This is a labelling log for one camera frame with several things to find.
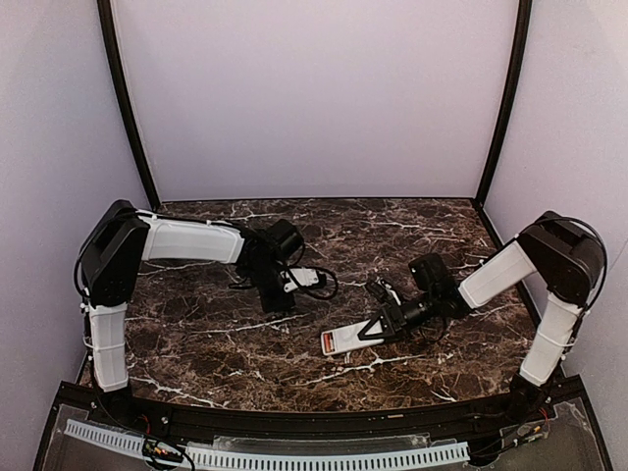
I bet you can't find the white remote control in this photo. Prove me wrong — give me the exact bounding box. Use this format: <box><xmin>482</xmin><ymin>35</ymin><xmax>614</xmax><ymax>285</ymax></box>
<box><xmin>320</xmin><ymin>321</ymin><xmax>383</xmax><ymax>356</ymax></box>

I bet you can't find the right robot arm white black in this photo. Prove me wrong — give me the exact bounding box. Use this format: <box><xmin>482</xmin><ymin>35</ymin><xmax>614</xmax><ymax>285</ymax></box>
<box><xmin>357</xmin><ymin>211</ymin><xmax>608</xmax><ymax>421</ymax></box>

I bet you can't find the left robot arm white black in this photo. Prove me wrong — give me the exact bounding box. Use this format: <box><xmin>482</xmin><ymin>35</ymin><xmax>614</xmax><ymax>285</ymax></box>
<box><xmin>74</xmin><ymin>199</ymin><xmax>304</xmax><ymax>393</ymax></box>

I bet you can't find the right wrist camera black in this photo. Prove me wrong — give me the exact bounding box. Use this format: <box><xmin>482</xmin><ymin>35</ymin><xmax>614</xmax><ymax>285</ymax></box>
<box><xmin>365</xmin><ymin>278</ymin><xmax>400</xmax><ymax>304</ymax></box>

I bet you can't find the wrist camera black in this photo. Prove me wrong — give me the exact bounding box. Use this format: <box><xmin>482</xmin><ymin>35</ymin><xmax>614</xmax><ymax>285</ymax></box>
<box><xmin>365</xmin><ymin>278</ymin><xmax>400</xmax><ymax>304</ymax></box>
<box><xmin>290</xmin><ymin>267</ymin><xmax>340</xmax><ymax>300</ymax></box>

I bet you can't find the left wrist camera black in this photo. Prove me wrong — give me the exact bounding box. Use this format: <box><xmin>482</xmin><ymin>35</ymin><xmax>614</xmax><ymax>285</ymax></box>
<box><xmin>290</xmin><ymin>267</ymin><xmax>340</xmax><ymax>300</ymax></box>

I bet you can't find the right white cable duct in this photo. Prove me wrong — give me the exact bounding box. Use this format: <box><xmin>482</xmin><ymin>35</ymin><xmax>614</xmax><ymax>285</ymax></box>
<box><xmin>186</xmin><ymin>442</ymin><xmax>470</xmax><ymax>471</ymax></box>

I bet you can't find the white cable duct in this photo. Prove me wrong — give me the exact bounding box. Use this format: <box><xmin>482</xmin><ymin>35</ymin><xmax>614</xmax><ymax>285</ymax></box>
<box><xmin>64</xmin><ymin>419</ymin><xmax>144</xmax><ymax>459</ymax></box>
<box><xmin>186</xmin><ymin>442</ymin><xmax>470</xmax><ymax>471</ymax></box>

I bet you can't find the black curved front rail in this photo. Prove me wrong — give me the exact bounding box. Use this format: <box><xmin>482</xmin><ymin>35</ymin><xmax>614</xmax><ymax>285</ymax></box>
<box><xmin>75</xmin><ymin>388</ymin><xmax>545</xmax><ymax>443</ymax></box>

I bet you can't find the left white cable duct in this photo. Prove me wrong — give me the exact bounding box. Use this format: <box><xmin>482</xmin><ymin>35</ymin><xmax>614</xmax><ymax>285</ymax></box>
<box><xmin>64</xmin><ymin>419</ymin><xmax>144</xmax><ymax>459</ymax></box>

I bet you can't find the right black frame post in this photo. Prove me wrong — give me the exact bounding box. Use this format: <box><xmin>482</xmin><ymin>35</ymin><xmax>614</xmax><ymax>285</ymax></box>
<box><xmin>475</xmin><ymin>0</ymin><xmax>533</xmax><ymax>207</ymax></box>

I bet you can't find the black frame post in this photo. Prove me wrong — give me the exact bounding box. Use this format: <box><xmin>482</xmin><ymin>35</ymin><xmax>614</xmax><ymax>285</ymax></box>
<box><xmin>475</xmin><ymin>0</ymin><xmax>533</xmax><ymax>207</ymax></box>
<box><xmin>96</xmin><ymin>0</ymin><xmax>161</xmax><ymax>210</ymax></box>

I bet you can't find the left black frame post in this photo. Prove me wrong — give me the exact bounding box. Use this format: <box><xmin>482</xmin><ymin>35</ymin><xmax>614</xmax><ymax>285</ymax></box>
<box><xmin>96</xmin><ymin>0</ymin><xmax>161</xmax><ymax>210</ymax></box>

